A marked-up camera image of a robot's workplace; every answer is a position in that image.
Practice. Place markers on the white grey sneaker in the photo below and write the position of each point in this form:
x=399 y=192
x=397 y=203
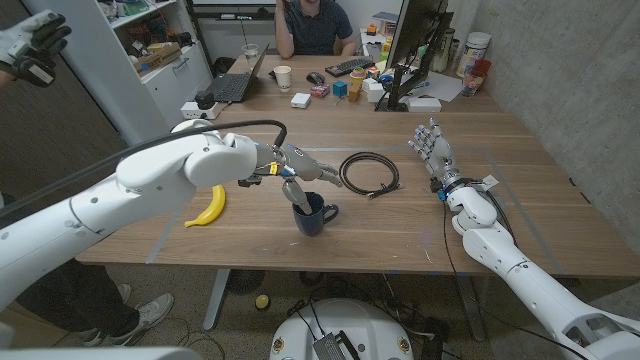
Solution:
x=147 y=315
x=125 y=291

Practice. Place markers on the black keyboard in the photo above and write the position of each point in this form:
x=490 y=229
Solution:
x=349 y=67

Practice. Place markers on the yellow toy banana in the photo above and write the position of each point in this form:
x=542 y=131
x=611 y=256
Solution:
x=215 y=206

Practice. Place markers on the white paper sheet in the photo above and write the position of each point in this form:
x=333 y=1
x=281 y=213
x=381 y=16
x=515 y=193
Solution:
x=442 y=86

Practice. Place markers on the white power strip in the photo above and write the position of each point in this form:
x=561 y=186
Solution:
x=192 y=111

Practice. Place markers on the standing person in dark trousers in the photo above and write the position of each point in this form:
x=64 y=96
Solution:
x=85 y=295

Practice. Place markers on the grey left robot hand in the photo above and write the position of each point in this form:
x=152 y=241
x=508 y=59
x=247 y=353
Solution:
x=302 y=165

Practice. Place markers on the round black fan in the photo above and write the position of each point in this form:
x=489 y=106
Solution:
x=245 y=280

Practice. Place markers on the seated person in dark shirt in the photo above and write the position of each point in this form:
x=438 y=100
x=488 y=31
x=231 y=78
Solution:
x=317 y=30

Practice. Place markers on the white cube box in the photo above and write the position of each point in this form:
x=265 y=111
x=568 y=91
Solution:
x=375 y=93

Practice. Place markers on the black laptop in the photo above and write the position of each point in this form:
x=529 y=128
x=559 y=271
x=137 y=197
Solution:
x=230 y=87

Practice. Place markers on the white labelled canister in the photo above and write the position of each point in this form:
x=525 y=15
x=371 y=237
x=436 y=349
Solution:
x=474 y=50

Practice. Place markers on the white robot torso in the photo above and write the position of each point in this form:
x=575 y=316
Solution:
x=360 y=325

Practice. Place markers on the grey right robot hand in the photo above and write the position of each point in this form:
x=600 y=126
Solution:
x=440 y=155

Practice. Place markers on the black computer monitor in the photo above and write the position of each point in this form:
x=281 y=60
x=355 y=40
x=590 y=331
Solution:
x=400 y=90
x=415 y=25

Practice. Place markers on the grey device on torso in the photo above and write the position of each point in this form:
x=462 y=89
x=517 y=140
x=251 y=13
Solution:
x=330 y=347

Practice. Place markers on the black computer mouse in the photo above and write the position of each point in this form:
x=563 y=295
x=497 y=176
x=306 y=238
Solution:
x=315 y=77

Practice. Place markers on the white shelf cabinet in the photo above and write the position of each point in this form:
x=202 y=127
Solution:
x=165 y=90

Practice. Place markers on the orange stacked cup toy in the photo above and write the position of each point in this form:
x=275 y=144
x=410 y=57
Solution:
x=355 y=87

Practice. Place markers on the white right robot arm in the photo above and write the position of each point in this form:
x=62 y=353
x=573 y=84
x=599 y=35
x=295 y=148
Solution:
x=520 y=265

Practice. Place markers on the glass jar with red lid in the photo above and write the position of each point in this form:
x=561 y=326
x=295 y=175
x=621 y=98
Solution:
x=471 y=82

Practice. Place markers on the yellow wrist label tag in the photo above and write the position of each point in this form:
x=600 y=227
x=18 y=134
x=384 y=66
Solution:
x=273 y=168

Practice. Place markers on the wide white box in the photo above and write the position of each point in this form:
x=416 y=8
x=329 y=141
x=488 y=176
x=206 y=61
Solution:
x=424 y=104

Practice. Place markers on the grey table leg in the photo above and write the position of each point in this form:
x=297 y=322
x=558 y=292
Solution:
x=471 y=310
x=216 y=300

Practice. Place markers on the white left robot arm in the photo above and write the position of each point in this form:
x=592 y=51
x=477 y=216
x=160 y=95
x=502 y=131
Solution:
x=150 y=185

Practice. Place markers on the colourful puzzle cube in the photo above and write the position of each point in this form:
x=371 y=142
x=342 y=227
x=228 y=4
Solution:
x=372 y=73

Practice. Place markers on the dark blue mug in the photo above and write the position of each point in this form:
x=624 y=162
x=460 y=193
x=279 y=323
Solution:
x=312 y=226

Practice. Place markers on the blue cube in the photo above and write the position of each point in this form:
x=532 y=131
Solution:
x=340 y=89

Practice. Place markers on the white paper cup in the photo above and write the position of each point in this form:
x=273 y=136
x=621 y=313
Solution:
x=283 y=80

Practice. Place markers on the steel thermos bottle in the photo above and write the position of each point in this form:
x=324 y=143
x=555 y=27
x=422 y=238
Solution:
x=443 y=52

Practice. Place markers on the cardboard box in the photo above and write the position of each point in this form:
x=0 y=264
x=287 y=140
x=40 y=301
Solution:
x=157 y=58

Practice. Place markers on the yellow ball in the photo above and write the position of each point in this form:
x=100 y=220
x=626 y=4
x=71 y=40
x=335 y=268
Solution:
x=262 y=302

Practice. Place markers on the black power adapter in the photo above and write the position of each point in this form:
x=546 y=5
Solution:
x=204 y=99

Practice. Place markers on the clear drinking glass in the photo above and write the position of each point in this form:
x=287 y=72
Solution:
x=250 y=55

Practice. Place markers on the pink patterned cube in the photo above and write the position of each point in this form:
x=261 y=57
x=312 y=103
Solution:
x=320 y=90

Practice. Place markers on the bare operator forearm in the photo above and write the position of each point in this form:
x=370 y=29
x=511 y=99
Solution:
x=5 y=77

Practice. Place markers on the black and white tracking glove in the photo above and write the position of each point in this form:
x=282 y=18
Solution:
x=37 y=45

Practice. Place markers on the small flat white box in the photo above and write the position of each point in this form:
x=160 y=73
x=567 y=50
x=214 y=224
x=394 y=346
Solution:
x=300 y=100

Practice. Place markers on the white wrist label tag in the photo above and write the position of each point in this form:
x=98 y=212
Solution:
x=492 y=182

